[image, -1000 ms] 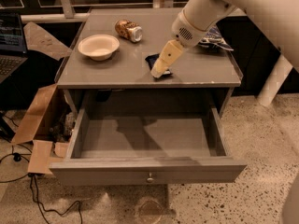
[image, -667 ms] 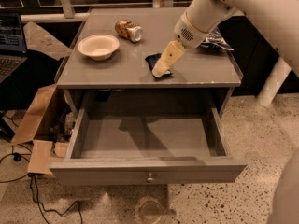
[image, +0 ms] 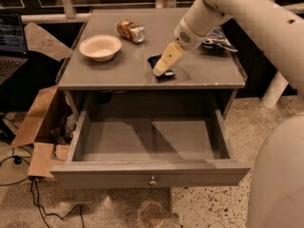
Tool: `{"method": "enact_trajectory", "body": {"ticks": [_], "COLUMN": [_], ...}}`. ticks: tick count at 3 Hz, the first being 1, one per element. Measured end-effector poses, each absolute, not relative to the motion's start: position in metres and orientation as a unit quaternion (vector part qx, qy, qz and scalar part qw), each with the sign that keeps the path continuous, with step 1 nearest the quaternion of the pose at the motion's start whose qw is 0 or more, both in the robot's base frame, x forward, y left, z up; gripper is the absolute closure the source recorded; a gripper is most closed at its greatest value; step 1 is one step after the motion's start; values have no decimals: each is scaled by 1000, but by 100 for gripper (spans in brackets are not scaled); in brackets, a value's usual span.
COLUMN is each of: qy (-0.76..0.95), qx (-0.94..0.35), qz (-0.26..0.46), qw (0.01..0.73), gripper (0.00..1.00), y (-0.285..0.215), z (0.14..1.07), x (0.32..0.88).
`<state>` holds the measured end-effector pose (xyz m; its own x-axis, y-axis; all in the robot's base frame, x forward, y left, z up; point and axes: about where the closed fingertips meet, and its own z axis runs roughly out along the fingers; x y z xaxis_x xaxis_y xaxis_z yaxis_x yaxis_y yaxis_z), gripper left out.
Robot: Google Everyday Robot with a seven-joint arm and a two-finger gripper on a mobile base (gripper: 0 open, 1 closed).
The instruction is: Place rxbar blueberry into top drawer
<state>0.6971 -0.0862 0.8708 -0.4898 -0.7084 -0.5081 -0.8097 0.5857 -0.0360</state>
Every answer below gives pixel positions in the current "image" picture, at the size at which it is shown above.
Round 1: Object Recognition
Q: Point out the grey cabinet table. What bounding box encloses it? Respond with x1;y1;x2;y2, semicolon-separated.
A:
58;8;246;112

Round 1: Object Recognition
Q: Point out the dark blue rxbar wrapper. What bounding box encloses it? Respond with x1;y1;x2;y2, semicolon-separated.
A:
147;55;175;78

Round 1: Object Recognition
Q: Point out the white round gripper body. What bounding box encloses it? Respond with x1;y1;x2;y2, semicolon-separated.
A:
174;16;206;51

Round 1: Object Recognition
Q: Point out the round metal drawer knob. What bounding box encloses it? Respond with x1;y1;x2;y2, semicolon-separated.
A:
148;176;157;187

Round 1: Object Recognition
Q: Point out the blue white chip bag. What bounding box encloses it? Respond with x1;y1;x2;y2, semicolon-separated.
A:
201;27;238;52

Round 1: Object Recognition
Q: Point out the open black laptop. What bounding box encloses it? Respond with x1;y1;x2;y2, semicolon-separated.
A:
0;11;29;85

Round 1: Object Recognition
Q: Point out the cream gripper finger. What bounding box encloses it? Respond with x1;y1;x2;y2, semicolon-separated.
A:
153;43;183;77

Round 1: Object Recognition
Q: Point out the white paper bowl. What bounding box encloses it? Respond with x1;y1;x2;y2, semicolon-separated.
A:
79;35;122;62

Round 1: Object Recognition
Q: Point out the white metal railing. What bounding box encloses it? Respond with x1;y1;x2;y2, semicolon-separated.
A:
19;0;304;25

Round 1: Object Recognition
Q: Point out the brown cardboard flap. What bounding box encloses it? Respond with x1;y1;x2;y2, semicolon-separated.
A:
24;22;73;62

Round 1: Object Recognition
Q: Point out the gold crushed drink can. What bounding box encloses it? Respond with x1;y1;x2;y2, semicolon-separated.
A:
117;20;145;44

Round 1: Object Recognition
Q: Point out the grey open top drawer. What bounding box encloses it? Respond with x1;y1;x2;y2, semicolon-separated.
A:
51;90;250;188

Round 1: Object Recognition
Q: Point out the brown cardboard box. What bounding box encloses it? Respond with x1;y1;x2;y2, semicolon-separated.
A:
11;85;72;178

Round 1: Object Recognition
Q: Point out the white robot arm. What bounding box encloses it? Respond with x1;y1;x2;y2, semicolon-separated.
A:
153;0;304;228

